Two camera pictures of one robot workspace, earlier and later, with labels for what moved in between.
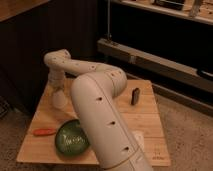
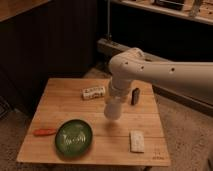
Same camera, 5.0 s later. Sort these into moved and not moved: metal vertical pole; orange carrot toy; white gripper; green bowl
Moved: white gripper
Not moved: green bowl; metal vertical pole; orange carrot toy
